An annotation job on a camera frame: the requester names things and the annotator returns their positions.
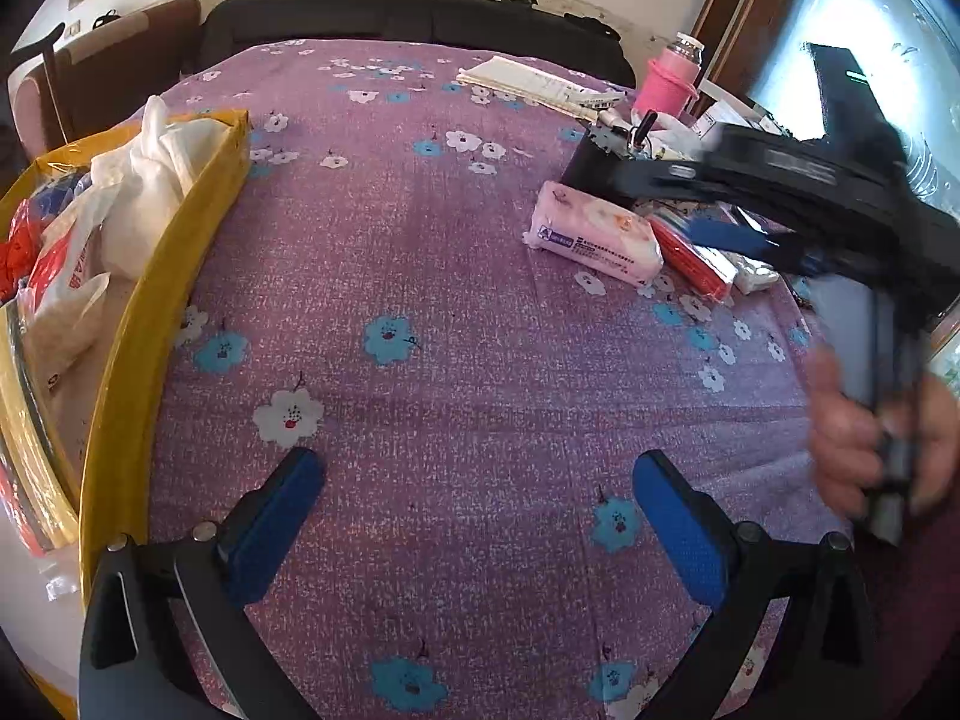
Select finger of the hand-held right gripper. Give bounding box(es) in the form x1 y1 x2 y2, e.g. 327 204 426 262
606 159 722 205
686 217 818 275

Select small white packet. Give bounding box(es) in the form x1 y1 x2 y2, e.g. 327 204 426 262
724 251 782 295

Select pink thermos bottle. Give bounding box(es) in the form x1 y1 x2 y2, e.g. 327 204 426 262
634 32 706 121

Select pink tissue pack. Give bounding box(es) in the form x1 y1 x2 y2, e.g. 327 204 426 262
523 180 665 287

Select window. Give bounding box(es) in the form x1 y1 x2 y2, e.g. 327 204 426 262
750 0 960 203

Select green and white carton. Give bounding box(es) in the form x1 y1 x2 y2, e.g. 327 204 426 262
928 311 960 397

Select black sofa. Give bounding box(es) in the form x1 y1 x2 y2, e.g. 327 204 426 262
199 0 638 91

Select person's right hand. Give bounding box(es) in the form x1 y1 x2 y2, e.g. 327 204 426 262
810 345 960 520

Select yellow cardboard box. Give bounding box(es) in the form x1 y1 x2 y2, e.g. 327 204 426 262
0 109 252 720

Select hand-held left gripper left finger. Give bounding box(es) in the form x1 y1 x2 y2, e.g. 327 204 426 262
79 446 329 720

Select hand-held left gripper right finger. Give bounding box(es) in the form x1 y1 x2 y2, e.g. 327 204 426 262
632 450 878 720

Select red plastic packet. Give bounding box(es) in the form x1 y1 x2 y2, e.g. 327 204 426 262
0 199 40 302

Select white and red plastic bag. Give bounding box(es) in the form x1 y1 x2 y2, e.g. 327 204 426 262
19 187 115 391

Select brown wooden chair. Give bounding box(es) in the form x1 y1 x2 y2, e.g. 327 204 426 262
7 0 203 158

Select white paper sheets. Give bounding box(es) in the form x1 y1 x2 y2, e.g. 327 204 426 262
456 54 627 121

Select purple floral tablecloth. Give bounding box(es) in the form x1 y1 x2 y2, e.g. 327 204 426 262
97 37 960 720

